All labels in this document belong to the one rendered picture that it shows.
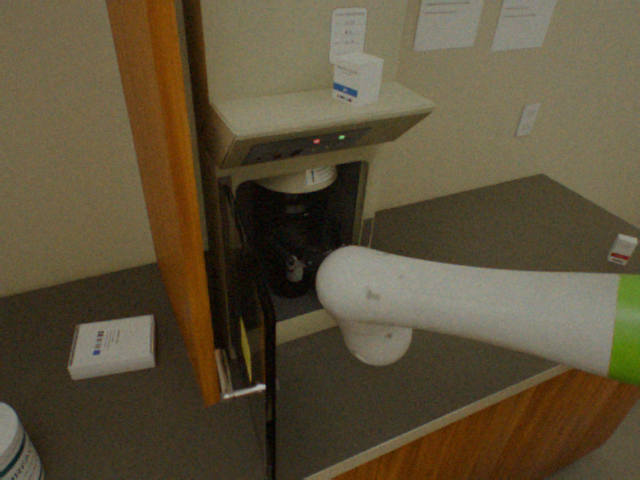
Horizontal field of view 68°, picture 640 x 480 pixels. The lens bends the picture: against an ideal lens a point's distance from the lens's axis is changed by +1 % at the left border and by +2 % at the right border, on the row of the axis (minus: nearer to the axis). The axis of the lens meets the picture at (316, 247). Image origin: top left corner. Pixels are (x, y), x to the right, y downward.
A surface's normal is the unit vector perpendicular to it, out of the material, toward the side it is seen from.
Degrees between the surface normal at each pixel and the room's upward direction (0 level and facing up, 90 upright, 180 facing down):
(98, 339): 0
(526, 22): 90
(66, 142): 90
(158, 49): 90
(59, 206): 90
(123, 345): 0
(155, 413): 0
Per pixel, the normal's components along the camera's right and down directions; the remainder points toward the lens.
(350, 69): -0.71, 0.39
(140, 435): 0.05, -0.80
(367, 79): 0.70, 0.46
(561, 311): -0.56, -0.25
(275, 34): 0.44, 0.56
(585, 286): -0.40, -0.73
